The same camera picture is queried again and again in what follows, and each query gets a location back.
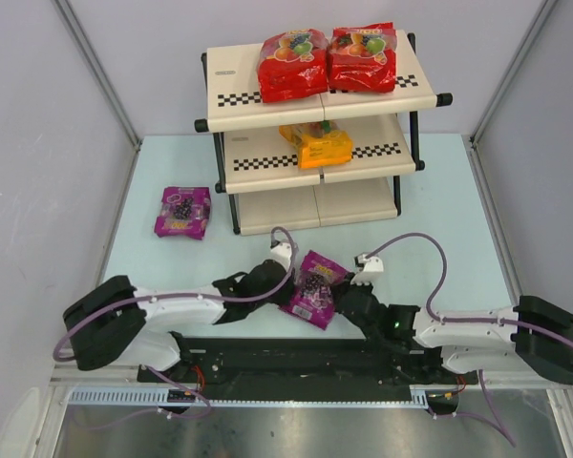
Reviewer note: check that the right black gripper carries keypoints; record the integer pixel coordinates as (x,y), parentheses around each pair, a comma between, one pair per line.
(346,296)

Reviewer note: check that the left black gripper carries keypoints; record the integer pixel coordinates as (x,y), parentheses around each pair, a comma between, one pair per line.
(277,282)

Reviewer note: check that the purple grape candy bag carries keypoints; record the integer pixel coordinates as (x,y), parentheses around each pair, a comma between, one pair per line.
(312,301)
(184,211)

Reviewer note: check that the orange candy bag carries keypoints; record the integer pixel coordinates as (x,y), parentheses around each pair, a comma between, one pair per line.
(318,144)

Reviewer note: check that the red fruit candy bag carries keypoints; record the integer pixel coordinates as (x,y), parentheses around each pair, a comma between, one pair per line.
(363,59)
(293,65)

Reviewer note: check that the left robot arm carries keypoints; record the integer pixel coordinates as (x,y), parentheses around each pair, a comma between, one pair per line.
(117,322)

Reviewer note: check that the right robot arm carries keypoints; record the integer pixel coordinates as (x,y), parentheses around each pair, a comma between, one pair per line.
(534,334)

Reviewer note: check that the beige three-tier shelf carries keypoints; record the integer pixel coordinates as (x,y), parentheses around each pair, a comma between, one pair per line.
(258,169)

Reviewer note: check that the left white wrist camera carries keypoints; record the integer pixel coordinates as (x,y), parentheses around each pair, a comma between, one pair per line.
(284,253)

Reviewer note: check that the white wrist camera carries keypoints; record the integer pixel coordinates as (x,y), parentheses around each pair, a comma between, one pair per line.
(284,253)
(368,269)

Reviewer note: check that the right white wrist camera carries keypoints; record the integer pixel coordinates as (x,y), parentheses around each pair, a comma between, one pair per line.
(368,269)

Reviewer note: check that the aluminium rail frame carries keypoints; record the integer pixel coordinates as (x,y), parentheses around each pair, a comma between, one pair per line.
(286,386)

